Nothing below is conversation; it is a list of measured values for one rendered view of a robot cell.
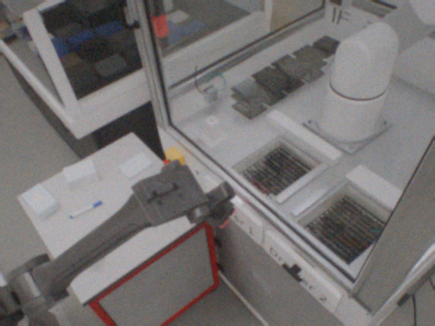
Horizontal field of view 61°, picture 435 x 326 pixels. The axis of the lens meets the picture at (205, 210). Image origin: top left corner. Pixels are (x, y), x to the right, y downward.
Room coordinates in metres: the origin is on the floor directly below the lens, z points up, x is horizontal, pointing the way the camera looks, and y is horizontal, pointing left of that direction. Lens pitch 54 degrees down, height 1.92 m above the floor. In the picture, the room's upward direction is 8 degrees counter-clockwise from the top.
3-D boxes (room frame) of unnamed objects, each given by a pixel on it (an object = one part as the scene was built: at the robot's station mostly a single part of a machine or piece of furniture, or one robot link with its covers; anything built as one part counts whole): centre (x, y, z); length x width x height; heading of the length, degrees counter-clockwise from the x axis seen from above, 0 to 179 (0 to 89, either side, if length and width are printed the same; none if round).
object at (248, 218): (0.76, -0.09, 0.87); 0.29 x 0.02 x 0.11; 31
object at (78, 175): (1.12, 0.50, 0.79); 0.13 x 0.09 x 0.05; 106
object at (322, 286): (0.49, -0.26, 0.87); 0.29 x 0.02 x 0.11; 31
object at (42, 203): (1.01, 0.66, 0.78); 0.15 x 0.10 x 0.04; 38
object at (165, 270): (0.96, 0.38, 0.38); 0.62 x 0.58 x 0.76; 31
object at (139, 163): (1.14, 0.27, 0.77); 0.13 x 0.09 x 0.02; 122
